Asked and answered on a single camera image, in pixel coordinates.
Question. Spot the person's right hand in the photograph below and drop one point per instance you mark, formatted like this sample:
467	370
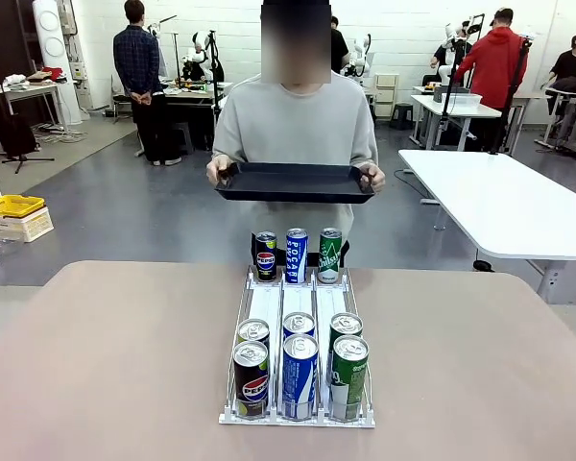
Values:
216	168

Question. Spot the person's left hand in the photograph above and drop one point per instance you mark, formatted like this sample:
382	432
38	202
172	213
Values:
378	178

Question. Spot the black serving tray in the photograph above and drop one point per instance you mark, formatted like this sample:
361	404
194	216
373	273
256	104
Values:
293	181

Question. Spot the blue Pocari Sweat can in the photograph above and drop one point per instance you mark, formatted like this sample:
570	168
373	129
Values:
299	324
300	379
296	257

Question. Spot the green Chilsung cider can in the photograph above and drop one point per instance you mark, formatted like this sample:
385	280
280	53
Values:
345	323
329	259
349	384

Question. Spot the person's left forearm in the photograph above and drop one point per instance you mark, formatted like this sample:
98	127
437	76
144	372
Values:
367	144

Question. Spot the person's right forearm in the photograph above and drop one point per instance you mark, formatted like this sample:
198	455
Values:
222	144

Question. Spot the person in grey sweatshirt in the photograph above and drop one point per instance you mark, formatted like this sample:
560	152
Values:
293	125

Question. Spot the person in black t-shirt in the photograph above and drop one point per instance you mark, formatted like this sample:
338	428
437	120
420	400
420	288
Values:
338	48

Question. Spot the person in red hoodie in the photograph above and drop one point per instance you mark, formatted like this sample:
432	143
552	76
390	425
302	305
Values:
496	67

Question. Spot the person in black clothes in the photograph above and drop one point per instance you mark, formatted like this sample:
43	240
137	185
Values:
573	65

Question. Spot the black stool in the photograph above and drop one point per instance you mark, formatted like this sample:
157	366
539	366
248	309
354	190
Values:
401	114

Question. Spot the grey background desk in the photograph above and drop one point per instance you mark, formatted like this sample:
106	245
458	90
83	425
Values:
192	96

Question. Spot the white drawer cabinet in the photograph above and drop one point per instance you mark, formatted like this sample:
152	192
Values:
386	93

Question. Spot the white background work table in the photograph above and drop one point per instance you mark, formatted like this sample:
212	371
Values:
456	108

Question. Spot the black tripod pole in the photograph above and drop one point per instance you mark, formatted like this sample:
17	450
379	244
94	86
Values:
214	62

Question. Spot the black Pepsi can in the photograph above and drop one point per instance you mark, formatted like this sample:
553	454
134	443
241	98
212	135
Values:
266	261
253	329
251	384

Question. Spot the clear plastic bin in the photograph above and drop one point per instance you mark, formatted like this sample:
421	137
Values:
463	99

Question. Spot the man in plaid shirt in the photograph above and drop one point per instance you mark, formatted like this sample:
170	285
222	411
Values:
136	62

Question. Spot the large white table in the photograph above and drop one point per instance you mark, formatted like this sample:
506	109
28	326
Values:
509	206

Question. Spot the white can dispenser rack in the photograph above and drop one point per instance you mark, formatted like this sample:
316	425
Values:
297	298

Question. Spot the black slanted stand pole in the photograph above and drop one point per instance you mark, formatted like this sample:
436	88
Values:
511	96

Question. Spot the black tripod with bag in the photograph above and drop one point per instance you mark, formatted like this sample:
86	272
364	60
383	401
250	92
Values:
19	134

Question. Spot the white standing air conditioner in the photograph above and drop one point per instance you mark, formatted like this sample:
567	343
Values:
53	53

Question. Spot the white plastic crate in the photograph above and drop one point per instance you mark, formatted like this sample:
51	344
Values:
21	228

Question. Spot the yellow plastic crate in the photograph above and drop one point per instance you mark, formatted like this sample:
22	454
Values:
12	205

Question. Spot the cluttered white table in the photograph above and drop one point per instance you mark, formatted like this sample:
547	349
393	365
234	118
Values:
24	89

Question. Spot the black camera stand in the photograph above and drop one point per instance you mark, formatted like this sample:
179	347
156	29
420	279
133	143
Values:
453	72

